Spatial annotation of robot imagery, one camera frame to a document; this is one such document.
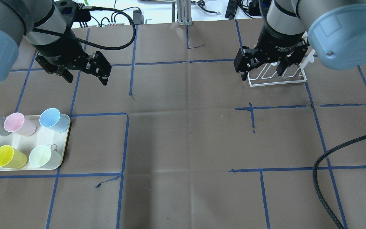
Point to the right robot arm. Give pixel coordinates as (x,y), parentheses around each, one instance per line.
(336,30)

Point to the pink plastic cup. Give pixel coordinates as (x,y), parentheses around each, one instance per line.
(19,124)

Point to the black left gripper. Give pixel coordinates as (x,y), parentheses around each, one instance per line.
(63,52)

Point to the yellow plastic cup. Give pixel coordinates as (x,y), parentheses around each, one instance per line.
(11,158)

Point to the cream plastic tray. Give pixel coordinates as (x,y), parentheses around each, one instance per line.
(42,136)

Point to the light blue plastic cup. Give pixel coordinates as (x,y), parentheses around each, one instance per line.
(53,119)

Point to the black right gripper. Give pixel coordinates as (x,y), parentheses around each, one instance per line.
(276,39)

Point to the black power adapter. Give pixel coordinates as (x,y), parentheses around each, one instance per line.
(137,17)

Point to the white wire cup rack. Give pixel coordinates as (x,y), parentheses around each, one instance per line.
(294,74)

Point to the aluminium frame post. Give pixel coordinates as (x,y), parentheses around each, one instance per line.
(184,12)

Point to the pale green white cup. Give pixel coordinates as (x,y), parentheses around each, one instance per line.
(43,156)

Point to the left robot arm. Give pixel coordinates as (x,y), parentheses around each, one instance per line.
(46,25)

